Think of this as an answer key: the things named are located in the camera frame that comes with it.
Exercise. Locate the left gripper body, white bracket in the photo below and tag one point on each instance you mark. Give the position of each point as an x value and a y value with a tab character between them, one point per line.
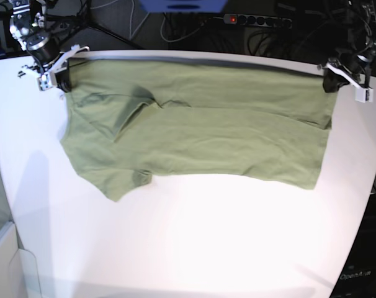
356	69

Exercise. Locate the right gripper body, white bracket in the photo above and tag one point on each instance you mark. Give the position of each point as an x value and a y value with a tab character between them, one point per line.
48	59

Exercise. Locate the green T-shirt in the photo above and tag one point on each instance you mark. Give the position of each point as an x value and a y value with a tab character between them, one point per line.
131	120

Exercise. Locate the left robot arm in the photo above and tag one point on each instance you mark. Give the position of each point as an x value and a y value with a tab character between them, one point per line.
354	47

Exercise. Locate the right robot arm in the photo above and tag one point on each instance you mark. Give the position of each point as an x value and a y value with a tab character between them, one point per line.
28	25

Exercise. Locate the blue box overhead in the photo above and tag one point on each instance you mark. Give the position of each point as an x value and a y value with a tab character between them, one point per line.
184	6

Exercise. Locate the black power strip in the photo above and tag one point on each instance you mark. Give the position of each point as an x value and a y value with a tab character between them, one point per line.
257	21

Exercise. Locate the white bin at left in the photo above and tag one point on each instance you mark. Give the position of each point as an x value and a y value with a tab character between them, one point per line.
18	267

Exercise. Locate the black OpenArm base box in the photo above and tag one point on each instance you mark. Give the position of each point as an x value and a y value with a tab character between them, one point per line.
358	276

